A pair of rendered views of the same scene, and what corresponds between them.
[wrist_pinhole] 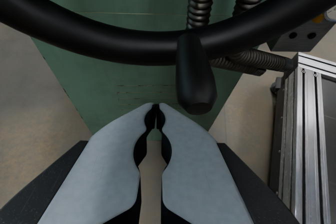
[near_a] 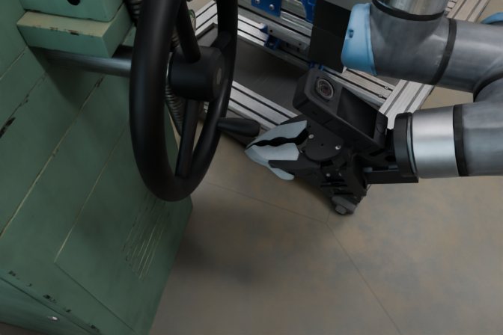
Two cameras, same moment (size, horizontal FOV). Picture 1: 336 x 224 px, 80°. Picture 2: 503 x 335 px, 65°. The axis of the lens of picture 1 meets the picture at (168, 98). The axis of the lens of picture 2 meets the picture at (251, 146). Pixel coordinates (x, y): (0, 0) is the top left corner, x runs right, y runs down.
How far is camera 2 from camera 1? 44 cm
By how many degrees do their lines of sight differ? 37
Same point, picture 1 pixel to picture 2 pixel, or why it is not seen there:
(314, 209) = not seen: hidden behind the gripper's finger
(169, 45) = (215, 133)
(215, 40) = (221, 111)
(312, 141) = (244, 99)
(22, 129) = not seen: outside the picture
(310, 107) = not seen: hidden behind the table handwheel
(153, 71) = (133, 198)
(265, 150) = (230, 146)
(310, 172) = (269, 115)
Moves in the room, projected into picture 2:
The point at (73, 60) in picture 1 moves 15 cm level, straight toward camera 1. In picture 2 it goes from (88, 275) to (180, 252)
